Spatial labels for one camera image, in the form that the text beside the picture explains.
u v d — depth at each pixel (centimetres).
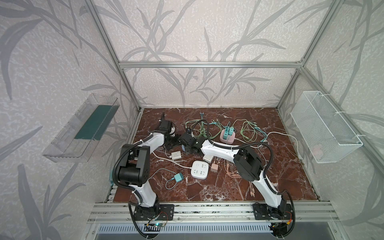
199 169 86
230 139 99
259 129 108
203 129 107
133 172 47
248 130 107
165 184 81
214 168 87
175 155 92
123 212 75
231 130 98
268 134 105
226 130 97
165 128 78
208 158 89
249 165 54
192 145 72
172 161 91
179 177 83
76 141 63
